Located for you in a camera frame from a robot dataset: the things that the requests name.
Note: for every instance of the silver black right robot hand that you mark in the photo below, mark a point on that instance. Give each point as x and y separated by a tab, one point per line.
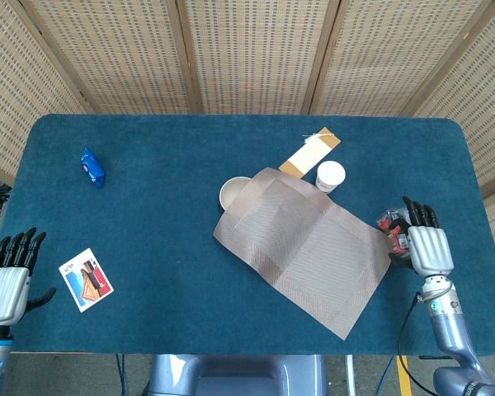
431	251

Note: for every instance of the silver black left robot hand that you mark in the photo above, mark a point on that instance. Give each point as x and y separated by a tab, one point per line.
4	293

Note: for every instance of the brown woven placemat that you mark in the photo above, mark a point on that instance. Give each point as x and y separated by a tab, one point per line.
305	247

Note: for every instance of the cream round bowl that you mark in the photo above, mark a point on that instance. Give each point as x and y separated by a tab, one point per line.
231	191

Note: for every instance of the clear box with red toys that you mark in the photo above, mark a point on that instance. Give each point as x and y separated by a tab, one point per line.
396	235

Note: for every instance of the white picture card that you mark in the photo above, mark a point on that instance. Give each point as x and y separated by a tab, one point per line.
86	280

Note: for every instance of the white paper cup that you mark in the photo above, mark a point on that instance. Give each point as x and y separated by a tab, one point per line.
331	173

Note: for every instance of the white table leg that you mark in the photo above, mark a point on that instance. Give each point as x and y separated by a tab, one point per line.
350	375

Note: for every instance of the blue snack packet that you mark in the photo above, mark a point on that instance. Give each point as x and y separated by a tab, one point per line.
93	169

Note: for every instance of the blue carpet table cover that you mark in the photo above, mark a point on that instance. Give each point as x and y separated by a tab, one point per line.
148	165

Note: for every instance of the blue-grey robot torso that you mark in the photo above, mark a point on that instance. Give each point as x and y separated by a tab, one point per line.
235	377

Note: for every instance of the bamboo folding screen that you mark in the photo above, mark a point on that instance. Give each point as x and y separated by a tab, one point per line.
251	49

